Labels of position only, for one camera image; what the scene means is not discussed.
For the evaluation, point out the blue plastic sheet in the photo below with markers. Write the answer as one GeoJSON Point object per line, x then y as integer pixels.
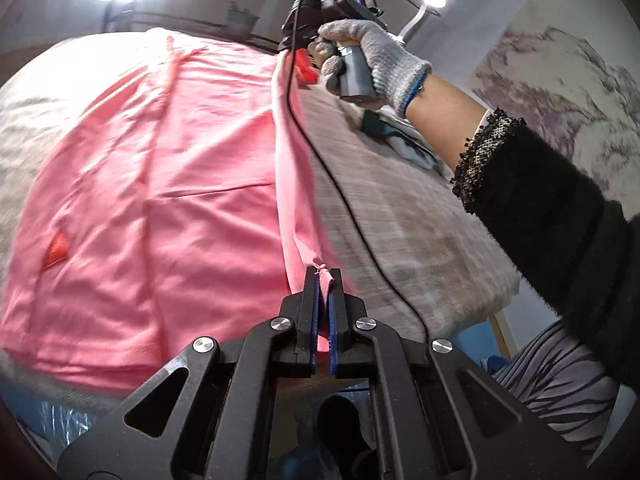
{"type": "Point", "coordinates": [60, 420]}

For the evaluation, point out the pink shirt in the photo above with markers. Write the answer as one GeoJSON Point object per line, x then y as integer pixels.
{"type": "Point", "coordinates": [165, 200]}

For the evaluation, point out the dark green folded garment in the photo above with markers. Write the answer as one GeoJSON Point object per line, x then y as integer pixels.
{"type": "Point", "coordinates": [372, 122]}

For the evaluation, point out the white folded garment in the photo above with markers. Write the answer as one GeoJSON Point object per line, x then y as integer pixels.
{"type": "Point", "coordinates": [412, 149]}

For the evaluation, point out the landscape wall poster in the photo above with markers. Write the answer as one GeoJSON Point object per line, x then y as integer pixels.
{"type": "Point", "coordinates": [550, 75]}

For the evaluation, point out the person's right forearm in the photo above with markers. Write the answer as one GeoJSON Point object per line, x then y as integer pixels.
{"type": "Point", "coordinates": [540, 200]}

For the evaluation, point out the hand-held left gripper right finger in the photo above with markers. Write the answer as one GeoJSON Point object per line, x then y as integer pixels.
{"type": "Point", "coordinates": [334, 325]}

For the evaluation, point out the plaid blanket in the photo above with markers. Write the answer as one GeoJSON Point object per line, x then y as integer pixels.
{"type": "Point", "coordinates": [395, 220]}

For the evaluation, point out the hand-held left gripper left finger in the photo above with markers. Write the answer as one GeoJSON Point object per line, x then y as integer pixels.
{"type": "Point", "coordinates": [312, 320]}

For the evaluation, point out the wooden bed frame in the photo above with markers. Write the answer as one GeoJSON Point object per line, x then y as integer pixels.
{"type": "Point", "coordinates": [501, 335]}

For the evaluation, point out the person's striped pants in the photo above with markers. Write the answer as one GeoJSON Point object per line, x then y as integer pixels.
{"type": "Point", "coordinates": [555, 385]}

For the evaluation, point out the blue cloth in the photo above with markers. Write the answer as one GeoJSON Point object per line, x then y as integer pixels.
{"type": "Point", "coordinates": [475, 345]}

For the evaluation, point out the person's right hand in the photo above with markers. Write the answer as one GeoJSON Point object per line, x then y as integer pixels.
{"type": "Point", "coordinates": [385, 60]}

